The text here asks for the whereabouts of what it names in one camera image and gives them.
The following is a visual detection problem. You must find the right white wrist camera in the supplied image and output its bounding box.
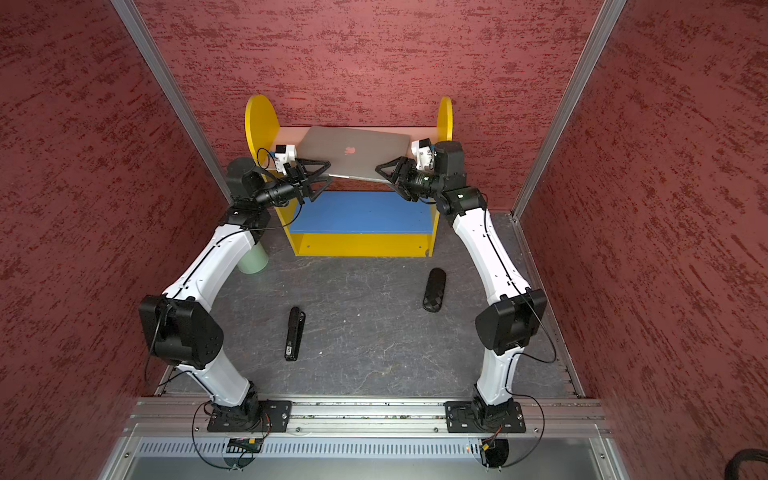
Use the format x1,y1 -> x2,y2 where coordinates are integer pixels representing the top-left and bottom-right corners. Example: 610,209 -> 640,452
411,138 -> 435,172

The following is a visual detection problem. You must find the right aluminium corner post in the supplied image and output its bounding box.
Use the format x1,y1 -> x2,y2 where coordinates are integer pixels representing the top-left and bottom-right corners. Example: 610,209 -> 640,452
511,0 -> 627,223

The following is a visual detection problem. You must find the yellow pink blue shelf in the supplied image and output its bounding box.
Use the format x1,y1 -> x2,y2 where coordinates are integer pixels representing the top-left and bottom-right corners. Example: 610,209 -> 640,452
244,95 -> 453,257

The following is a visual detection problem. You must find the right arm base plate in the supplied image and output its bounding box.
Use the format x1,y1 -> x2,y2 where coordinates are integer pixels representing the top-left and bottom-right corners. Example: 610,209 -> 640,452
444,398 -> 527,434

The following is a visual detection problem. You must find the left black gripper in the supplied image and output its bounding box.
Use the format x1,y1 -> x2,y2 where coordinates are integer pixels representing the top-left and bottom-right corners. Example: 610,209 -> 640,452
254,157 -> 332,207

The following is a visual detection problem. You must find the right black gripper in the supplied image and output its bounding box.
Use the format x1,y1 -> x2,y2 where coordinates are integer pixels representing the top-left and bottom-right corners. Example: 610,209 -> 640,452
378,155 -> 447,200

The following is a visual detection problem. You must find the left aluminium corner post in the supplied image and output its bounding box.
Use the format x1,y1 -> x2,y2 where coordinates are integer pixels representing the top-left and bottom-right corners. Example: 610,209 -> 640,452
110,0 -> 232,202

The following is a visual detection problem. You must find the aluminium corner post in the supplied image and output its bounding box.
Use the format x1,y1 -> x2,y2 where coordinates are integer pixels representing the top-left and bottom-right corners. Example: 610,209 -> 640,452
511,0 -> 627,223
110,0 -> 232,202

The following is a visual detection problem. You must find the silver laptop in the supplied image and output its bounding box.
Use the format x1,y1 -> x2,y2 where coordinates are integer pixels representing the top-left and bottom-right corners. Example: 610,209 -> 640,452
297,126 -> 411,183

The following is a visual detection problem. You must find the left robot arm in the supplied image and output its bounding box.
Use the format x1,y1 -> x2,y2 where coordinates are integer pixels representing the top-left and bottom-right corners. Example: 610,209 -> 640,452
138,157 -> 331,432

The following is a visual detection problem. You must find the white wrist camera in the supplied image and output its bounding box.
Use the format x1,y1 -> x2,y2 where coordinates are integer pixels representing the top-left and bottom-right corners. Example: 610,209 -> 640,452
271,144 -> 297,175
411,138 -> 435,172

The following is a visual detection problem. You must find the green pencil cup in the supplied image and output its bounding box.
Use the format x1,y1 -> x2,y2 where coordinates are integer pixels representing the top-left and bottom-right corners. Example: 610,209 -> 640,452
237,242 -> 269,275

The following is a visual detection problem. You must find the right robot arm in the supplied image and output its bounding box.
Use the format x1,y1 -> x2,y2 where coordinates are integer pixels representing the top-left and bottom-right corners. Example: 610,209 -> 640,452
375,140 -> 548,431

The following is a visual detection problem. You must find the black stapler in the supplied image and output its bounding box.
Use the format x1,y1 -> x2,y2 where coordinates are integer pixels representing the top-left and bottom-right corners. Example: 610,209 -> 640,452
284,307 -> 306,362

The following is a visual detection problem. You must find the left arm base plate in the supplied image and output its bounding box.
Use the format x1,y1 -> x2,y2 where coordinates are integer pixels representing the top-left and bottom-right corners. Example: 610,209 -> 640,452
207,400 -> 292,433

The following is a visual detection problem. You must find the black glasses case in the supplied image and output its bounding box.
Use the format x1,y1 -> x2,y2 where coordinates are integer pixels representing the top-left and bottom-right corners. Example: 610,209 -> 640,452
422,268 -> 447,313

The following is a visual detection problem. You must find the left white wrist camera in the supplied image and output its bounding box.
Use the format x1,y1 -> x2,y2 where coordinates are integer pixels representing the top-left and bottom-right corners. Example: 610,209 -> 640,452
271,144 -> 297,175

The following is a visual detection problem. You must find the aluminium mounting rail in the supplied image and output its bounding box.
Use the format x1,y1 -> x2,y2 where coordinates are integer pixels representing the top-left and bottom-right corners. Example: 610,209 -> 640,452
121,394 -> 613,439

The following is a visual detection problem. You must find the black cable bundle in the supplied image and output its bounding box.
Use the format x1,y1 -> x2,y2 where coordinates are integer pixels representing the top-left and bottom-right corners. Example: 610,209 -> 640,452
724,448 -> 768,480

